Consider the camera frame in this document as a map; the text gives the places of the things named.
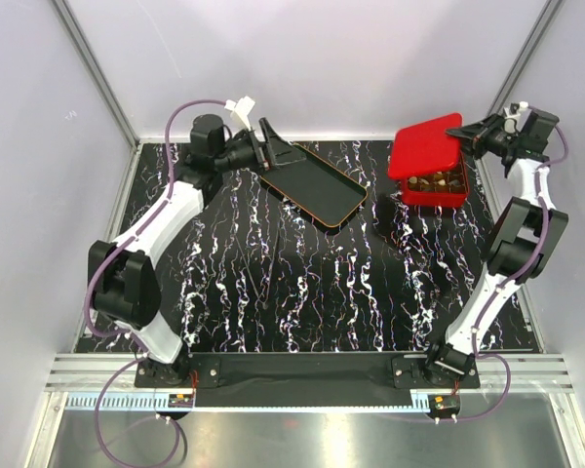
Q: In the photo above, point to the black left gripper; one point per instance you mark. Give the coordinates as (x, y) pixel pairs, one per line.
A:
(276, 150)

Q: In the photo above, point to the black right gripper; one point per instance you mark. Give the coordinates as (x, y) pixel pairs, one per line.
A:
(478, 130)

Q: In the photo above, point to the red box lid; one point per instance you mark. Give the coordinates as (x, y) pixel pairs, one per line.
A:
(425, 148)

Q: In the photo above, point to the red chocolate box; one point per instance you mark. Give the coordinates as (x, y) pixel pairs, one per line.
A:
(444, 189)

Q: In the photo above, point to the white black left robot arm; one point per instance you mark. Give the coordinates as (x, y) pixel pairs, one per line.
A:
(122, 284)

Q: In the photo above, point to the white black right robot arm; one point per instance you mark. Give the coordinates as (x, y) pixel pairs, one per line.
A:
(520, 243)

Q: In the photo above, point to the dark green gold-rimmed tray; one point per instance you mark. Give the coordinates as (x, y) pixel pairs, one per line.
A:
(319, 189)

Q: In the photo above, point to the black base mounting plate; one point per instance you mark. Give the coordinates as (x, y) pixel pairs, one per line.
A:
(383, 381)

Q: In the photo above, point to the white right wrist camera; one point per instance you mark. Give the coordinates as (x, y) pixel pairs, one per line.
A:
(512, 115)

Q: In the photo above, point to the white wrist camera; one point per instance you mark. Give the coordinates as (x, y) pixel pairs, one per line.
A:
(512, 115)
(240, 111)

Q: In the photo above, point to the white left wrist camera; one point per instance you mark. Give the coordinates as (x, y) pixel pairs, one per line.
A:
(240, 111)

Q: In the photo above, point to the aluminium frame post right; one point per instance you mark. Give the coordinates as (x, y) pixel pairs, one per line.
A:
(534, 39)

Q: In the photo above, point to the aluminium frame post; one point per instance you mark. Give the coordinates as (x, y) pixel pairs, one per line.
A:
(534, 39)
(87, 56)

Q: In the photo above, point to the aluminium frame post left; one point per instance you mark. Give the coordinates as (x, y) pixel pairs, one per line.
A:
(87, 56)

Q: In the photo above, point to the aluminium front rail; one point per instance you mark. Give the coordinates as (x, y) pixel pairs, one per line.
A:
(108, 381)

